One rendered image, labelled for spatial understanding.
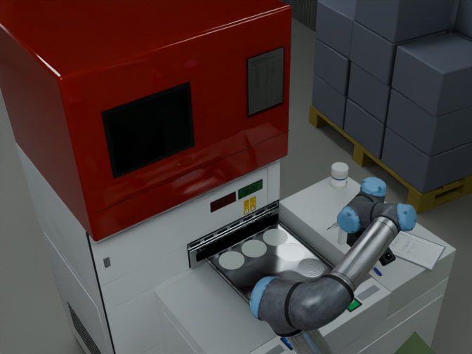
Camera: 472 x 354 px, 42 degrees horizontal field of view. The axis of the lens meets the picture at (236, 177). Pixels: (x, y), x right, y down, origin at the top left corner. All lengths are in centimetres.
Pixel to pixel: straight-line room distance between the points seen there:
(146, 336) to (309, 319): 117
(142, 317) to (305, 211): 77
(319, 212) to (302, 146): 215
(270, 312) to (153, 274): 87
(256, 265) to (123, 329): 57
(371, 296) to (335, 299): 71
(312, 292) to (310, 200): 109
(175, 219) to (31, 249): 187
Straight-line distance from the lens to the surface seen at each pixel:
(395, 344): 253
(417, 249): 239
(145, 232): 219
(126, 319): 242
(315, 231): 241
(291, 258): 238
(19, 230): 414
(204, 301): 234
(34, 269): 384
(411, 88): 379
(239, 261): 237
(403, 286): 227
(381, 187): 185
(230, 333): 224
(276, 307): 153
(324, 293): 150
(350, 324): 214
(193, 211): 226
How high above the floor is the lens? 256
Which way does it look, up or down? 37 degrees down
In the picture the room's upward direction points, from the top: 2 degrees counter-clockwise
